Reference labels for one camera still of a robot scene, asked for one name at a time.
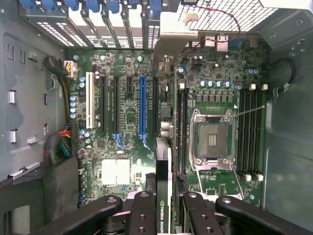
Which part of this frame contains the white power connector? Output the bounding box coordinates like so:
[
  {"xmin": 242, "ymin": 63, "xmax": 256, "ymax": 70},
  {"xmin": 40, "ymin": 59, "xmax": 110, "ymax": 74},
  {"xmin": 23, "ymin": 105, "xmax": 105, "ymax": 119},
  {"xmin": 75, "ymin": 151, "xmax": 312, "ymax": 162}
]
[{"xmin": 64, "ymin": 60, "xmax": 79, "ymax": 80}]

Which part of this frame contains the thin metal locking lever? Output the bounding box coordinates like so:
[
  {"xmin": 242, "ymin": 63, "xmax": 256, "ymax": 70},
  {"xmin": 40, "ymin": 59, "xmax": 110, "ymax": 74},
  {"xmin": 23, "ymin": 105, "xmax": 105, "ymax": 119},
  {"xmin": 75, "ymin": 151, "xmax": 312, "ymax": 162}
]
[{"xmin": 235, "ymin": 105, "xmax": 266, "ymax": 118}]

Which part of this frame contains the black plastic cover box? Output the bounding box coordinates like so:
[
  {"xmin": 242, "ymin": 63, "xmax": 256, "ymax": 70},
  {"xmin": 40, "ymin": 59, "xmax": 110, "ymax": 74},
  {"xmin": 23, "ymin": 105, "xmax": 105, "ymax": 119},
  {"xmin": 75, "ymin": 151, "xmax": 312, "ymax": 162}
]
[{"xmin": 0, "ymin": 154, "xmax": 83, "ymax": 235}]

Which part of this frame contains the black looped wire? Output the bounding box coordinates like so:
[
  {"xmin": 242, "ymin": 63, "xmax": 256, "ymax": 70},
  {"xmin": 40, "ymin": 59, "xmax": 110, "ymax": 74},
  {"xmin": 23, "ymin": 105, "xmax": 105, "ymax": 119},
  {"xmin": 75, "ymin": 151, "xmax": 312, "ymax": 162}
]
[{"xmin": 268, "ymin": 57, "xmax": 296, "ymax": 90}]

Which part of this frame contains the black RAM slot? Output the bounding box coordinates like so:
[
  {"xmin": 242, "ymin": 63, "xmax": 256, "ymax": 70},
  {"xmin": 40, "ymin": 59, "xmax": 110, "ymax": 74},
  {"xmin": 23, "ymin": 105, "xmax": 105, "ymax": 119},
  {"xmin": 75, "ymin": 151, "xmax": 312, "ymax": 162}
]
[
  {"xmin": 257, "ymin": 83, "xmax": 268, "ymax": 182},
  {"xmin": 182, "ymin": 82, "xmax": 190, "ymax": 176},
  {"xmin": 251, "ymin": 84, "xmax": 258, "ymax": 182},
  {"xmin": 245, "ymin": 83, "xmax": 252, "ymax": 182},
  {"xmin": 239, "ymin": 84, "xmax": 246, "ymax": 182}
]

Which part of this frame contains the coloured wire bundle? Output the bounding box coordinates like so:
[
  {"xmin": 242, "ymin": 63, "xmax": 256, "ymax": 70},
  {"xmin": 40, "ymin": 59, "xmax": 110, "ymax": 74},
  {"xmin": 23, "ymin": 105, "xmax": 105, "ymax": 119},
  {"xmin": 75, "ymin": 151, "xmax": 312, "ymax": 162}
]
[{"xmin": 43, "ymin": 124, "xmax": 73, "ymax": 167}]

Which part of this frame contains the long black expansion slot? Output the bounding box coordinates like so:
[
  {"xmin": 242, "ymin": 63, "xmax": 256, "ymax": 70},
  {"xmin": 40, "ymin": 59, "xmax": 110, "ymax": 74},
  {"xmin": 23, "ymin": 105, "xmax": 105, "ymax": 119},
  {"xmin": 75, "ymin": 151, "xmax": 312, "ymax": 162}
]
[
  {"xmin": 101, "ymin": 74, "xmax": 109, "ymax": 133},
  {"xmin": 152, "ymin": 77, "xmax": 157, "ymax": 134},
  {"xmin": 112, "ymin": 75, "xmax": 123, "ymax": 150}
]

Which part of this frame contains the blue expansion slot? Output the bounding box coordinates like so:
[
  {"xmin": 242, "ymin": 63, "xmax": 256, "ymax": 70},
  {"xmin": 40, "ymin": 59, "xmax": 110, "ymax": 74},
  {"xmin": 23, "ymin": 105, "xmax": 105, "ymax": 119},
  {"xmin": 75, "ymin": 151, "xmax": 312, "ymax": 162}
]
[{"xmin": 138, "ymin": 75, "xmax": 151, "ymax": 151}]

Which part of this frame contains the silver chipset heatsink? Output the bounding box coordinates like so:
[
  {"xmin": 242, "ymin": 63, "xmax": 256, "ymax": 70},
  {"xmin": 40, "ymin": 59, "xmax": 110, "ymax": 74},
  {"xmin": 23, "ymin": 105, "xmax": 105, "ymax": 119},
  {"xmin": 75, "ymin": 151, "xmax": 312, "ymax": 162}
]
[{"xmin": 101, "ymin": 158, "xmax": 132, "ymax": 187}]

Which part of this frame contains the small silver finned heatsink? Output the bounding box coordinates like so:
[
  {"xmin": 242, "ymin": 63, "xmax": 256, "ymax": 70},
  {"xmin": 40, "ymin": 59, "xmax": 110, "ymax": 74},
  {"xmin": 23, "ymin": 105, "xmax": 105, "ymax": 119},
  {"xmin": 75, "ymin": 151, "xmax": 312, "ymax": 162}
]
[{"xmin": 204, "ymin": 34, "xmax": 229, "ymax": 52}]

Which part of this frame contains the CPU socket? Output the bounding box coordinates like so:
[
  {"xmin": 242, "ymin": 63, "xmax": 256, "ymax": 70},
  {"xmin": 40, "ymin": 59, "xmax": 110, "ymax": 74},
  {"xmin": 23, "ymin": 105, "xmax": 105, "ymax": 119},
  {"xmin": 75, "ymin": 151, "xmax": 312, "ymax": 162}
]
[{"xmin": 189, "ymin": 107, "xmax": 239, "ymax": 172}]

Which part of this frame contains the white expansion slot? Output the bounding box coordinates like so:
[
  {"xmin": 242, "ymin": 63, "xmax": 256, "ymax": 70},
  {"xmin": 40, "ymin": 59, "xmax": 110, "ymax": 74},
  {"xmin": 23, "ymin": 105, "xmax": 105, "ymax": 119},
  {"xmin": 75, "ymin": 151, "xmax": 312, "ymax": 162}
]
[{"xmin": 85, "ymin": 71, "xmax": 96, "ymax": 130}]

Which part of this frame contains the thin red fan wire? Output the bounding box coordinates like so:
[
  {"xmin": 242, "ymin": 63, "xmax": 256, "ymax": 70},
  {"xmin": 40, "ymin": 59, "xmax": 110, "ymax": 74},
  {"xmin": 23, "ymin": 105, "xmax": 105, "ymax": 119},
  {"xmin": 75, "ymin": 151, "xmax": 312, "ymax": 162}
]
[{"xmin": 182, "ymin": 5, "xmax": 242, "ymax": 61}]

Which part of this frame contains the dark grey PC case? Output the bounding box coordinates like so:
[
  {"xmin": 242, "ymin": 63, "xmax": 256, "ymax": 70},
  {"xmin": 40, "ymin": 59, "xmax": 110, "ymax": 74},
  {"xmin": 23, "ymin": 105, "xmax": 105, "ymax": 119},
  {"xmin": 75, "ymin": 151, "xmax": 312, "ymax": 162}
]
[{"xmin": 0, "ymin": 0, "xmax": 313, "ymax": 235}]

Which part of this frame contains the green motherboard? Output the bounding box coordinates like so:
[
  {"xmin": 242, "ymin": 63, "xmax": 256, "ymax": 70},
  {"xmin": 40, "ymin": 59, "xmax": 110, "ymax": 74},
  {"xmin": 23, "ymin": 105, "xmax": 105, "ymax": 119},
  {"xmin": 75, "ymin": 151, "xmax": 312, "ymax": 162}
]
[{"xmin": 68, "ymin": 47, "xmax": 269, "ymax": 213}]

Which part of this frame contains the black sleeved power cable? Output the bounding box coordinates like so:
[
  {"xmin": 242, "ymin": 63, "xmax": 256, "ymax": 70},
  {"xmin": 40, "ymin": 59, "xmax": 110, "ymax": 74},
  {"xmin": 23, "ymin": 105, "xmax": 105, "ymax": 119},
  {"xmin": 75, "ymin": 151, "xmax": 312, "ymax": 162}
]
[{"xmin": 45, "ymin": 55, "xmax": 73, "ymax": 123}]

